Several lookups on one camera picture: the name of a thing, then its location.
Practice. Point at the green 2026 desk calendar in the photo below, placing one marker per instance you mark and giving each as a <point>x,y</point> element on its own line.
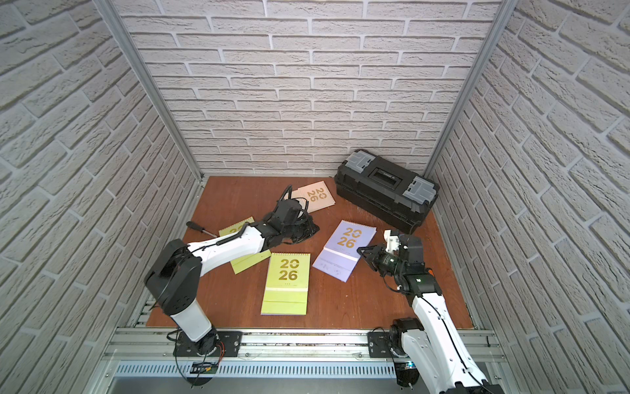
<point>286,288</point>

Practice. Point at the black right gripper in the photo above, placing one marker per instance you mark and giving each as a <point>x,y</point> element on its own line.
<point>376,254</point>

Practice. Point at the green 2026 calendar left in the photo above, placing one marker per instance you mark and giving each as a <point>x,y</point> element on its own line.
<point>248,261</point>

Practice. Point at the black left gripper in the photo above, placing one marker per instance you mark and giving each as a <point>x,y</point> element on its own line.
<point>297,225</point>

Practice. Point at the black handled screwdriver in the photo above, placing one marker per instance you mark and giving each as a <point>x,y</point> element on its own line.
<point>196,227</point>

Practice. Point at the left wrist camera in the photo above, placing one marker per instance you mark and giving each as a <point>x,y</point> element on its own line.
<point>291,212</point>

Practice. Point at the black plastic toolbox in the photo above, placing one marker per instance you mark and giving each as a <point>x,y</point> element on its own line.
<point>396,195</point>

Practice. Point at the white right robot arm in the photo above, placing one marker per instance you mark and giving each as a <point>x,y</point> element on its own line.
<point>429,339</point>

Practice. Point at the pink 2026 desk calendar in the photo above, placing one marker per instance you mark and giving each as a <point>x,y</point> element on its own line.
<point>314,197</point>

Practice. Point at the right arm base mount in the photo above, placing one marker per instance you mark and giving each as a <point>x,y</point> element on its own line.
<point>387,344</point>

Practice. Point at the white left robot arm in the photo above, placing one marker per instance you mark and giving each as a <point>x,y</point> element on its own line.
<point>174,278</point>

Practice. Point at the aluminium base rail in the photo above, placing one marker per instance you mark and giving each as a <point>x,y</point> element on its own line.
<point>264,353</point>

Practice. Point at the purple 2026 calendar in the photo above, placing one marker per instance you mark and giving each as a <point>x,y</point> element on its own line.
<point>339,255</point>

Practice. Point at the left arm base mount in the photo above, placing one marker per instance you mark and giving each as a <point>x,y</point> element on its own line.
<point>212,349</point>

